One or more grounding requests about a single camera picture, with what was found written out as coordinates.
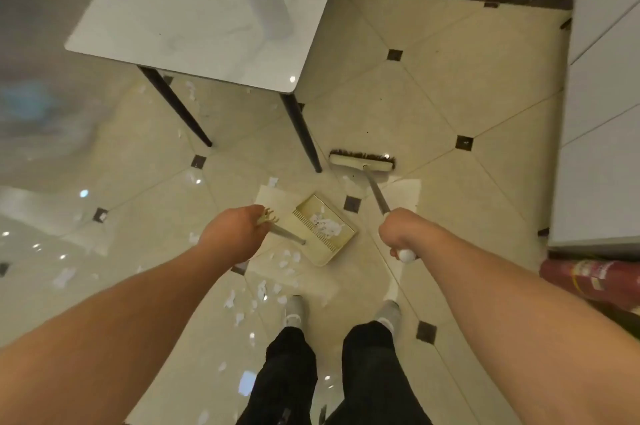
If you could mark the person's left forearm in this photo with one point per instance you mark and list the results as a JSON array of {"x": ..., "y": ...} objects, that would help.
[{"x": 110, "y": 335}]

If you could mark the white marble table black legs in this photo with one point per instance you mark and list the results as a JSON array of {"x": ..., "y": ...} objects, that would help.
[{"x": 200, "y": 15}]

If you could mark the black trousers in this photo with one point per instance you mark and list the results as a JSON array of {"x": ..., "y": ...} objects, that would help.
[{"x": 370, "y": 379}]

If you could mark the person's left hand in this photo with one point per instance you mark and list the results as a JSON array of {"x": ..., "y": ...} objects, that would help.
[{"x": 232, "y": 237}]

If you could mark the red fire extinguisher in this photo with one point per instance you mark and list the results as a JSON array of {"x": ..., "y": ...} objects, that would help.
[{"x": 590, "y": 280}]

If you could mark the white and grey cabinet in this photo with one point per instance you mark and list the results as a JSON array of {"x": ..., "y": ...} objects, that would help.
[{"x": 600, "y": 140}]

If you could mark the white paper scraps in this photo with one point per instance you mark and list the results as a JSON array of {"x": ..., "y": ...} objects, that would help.
[{"x": 327, "y": 226}]

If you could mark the person's right forearm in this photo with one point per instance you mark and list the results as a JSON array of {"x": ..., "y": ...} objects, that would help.
[{"x": 525, "y": 330}]

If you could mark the person's right grey shoe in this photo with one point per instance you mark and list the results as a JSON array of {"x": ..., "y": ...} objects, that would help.
[{"x": 388, "y": 317}]

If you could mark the person's grey shoe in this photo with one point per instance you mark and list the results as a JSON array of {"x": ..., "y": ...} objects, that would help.
[
  {"x": 294, "y": 312},
  {"x": 388, "y": 317}
]

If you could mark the beige tiled floor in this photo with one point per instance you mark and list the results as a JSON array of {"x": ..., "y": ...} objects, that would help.
[{"x": 450, "y": 90}]

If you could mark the person's right hand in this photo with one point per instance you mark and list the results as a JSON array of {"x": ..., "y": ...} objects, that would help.
[{"x": 407, "y": 230}]

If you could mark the person's left grey shoe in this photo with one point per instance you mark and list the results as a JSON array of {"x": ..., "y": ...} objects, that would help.
[{"x": 294, "y": 312}]

